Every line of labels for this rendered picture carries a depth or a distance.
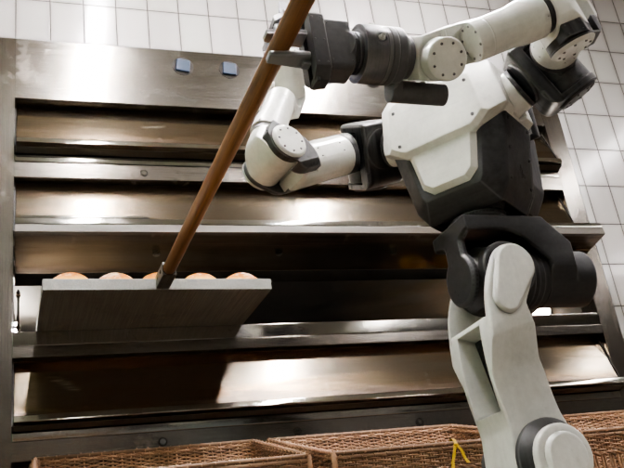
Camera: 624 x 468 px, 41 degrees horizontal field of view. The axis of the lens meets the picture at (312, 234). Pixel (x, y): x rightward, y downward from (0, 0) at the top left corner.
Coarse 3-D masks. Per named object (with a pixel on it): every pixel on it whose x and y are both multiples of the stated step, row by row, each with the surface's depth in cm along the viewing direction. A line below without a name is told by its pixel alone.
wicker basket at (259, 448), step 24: (48, 456) 200; (72, 456) 201; (96, 456) 203; (120, 456) 204; (144, 456) 205; (168, 456) 207; (216, 456) 210; (240, 456) 211; (264, 456) 204; (288, 456) 169
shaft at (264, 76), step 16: (304, 0) 108; (288, 16) 112; (304, 16) 111; (288, 32) 114; (272, 48) 118; (288, 48) 118; (272, 64) 121; (256, 80) 125; (272, 80) 125; (256, 96) 128; (240, 112) 133; (256, 112) 133; (240, 128) 136; (224, 144) 142; (224, 160) 145; (208, 176) 152; (208, 192) 156; (192, 208) 163; (192, 224) 168; (176, 240) 177; (176, 256) 182
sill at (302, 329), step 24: (24, 336) 213; (48, 336) 214; (72, 336) 216; (96, 336) 218; (120, 336) 220; (144, 336) 222; (168, 336) 224; (192, 336) 226; (216, 336) 228; (240, 336) 230; (264, 336) 232
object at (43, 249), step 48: (48, 240) 214; (96, 240) 218; (144, 240) 222; (192, 240) 226; (240, 240) 230; (288, 240) 235; (336, 240) 240; (384, 240) 245; (432, 240) 250; (576, 240) 266
